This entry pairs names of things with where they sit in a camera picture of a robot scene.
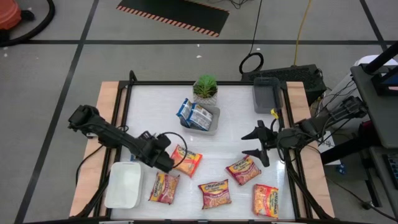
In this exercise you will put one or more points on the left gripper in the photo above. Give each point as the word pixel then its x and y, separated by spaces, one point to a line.
pixel 155 152

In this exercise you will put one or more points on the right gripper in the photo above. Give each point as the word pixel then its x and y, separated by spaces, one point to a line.
pixel 269 140

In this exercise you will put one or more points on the red Maruchan ramen pack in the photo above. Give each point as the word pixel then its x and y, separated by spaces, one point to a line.
pixel 164 188
pixel 214 193
pixel 243 169

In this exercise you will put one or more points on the orange Maruchan ramen pack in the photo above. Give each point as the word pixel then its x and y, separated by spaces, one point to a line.
pixel 265 200
pixel 188 160

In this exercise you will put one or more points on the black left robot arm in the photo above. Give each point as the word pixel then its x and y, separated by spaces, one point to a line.
pixel 109 137

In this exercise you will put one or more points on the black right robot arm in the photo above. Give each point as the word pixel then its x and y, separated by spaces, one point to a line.
pixel 311 129

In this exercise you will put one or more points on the yellow tag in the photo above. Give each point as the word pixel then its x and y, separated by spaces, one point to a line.
pixel 274 113

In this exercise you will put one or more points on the white plastic bin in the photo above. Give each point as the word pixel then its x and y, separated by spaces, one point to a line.
pixel 124 185

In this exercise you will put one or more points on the light grey plastic bin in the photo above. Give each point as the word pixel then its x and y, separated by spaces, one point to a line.
pixel 214 124

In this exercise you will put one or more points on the dark grey plastic bin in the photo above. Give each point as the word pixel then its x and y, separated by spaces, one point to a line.
pixel 266 96

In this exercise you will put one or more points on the plant in white patterned pot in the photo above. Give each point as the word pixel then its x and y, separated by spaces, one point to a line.
pixel 205 88

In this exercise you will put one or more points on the black computer tower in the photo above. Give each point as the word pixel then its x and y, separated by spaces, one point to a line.
pixel 298 76

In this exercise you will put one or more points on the small blue floor object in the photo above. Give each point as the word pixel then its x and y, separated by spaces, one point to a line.
pixel 341 169

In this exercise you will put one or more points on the grey equipment cart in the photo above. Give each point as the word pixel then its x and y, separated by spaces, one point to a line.
pixel 381 112

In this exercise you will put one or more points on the laptop keyboard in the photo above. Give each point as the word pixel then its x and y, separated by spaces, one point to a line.
pixel 393 168

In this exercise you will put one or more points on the black mat striped edge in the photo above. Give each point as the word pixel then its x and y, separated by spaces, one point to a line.
pixel 174 14

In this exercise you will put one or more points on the orange shop vacuum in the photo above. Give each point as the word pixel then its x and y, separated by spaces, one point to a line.
pixel 7 14

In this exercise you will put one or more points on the black aluminium table frame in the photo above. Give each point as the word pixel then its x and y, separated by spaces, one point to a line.
pixel 155 83

